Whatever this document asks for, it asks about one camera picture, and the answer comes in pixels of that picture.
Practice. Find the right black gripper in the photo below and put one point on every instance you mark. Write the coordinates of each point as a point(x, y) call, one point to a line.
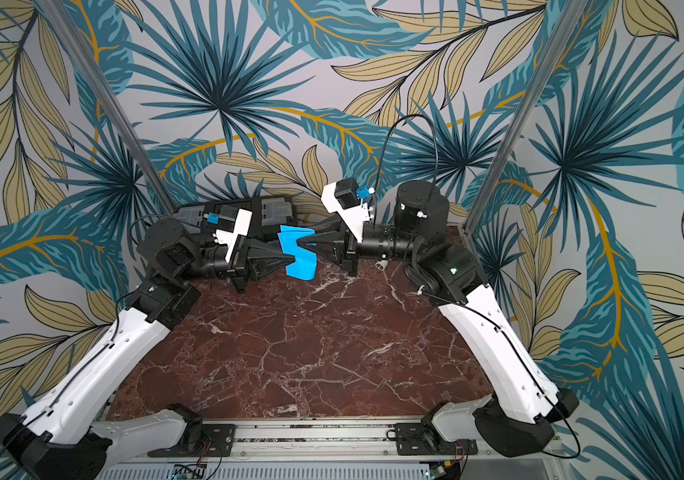
point(349, 246)

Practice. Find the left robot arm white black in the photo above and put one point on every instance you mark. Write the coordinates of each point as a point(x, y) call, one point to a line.
point(56, 437)

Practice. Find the aluminium corner post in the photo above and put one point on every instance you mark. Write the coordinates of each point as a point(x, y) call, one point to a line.
point(65, 27)
point(554, 47)

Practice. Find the aluminium front rail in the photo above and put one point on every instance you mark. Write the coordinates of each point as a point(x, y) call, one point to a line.
point(342, 448)

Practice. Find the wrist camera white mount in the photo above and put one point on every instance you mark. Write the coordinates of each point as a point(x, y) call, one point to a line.
point(351, 202)
point(230, 224)

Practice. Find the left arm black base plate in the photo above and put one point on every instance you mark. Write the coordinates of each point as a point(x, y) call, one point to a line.
point(205, 440)

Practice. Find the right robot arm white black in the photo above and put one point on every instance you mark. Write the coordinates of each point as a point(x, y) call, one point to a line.
point(518, 417)

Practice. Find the black grey toolbox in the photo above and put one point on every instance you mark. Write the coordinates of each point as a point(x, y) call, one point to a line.
point(269, 214)

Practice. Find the right aluminium corner post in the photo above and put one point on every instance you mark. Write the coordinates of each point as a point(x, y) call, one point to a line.
point(554, 47)

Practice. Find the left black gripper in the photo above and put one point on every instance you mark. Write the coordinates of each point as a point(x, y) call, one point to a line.
point(255, 261)

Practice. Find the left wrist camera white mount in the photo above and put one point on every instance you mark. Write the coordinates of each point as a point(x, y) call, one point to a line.
point(230, 224)

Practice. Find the left aluminium corner post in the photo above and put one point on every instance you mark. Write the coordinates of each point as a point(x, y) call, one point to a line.
point(65, 27)

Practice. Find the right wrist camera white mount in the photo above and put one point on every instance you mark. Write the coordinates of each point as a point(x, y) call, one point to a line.
point(351, 202)

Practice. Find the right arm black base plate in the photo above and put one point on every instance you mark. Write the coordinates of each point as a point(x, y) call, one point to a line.
point(416, 439)

